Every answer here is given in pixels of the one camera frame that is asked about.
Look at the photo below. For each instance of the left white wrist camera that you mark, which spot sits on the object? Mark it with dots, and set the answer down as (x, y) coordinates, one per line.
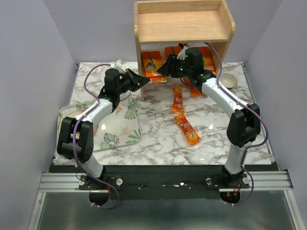
(119, 65)

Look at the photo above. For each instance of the orange razor pouch upright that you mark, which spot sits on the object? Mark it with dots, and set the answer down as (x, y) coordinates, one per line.
(177, 106)

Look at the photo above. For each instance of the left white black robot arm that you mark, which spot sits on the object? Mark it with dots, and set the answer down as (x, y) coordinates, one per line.
(76, 135)

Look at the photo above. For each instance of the orange razor pouch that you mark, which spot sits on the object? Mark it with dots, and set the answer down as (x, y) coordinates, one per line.
(188, 131)
(193, 91)
(177, 106)

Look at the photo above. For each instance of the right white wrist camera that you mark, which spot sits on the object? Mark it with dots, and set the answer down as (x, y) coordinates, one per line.
(182, 54)

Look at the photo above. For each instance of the dark green ceramic bowl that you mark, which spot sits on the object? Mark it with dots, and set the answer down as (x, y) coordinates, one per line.
(228, 80)

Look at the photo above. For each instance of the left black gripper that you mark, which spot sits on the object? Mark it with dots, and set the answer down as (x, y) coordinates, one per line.
(141, 80)

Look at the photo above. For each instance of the aluminium frame rail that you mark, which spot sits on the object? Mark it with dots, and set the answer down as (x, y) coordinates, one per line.
(68, 183)

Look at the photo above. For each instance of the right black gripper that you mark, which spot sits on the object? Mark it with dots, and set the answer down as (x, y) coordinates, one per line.
(165, 70)

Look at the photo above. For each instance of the cream and pink plate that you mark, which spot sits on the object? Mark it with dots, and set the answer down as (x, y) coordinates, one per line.
(78, 112)

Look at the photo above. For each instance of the leaf-patterned serving tray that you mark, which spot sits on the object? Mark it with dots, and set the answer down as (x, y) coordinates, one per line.
(120, 128)

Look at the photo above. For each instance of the clear drinking glass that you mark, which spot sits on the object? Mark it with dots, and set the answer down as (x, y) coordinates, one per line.
(125, 102)

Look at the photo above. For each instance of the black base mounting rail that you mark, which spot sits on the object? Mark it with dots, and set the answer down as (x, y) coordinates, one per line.
(145, 182)

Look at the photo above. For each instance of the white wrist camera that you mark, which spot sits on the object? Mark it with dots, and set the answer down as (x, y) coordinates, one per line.
(119, 65)
(182, 54)

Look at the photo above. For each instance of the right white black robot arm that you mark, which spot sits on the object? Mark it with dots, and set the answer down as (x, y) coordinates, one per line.
(244, 123)

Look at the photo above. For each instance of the wooden two-tier shelf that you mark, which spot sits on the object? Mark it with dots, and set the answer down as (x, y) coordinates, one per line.
(183, 21)

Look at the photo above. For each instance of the orange razor box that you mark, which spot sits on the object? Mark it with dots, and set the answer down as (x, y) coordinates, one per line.
(172, 50)
(207, 59)
(152, 61)

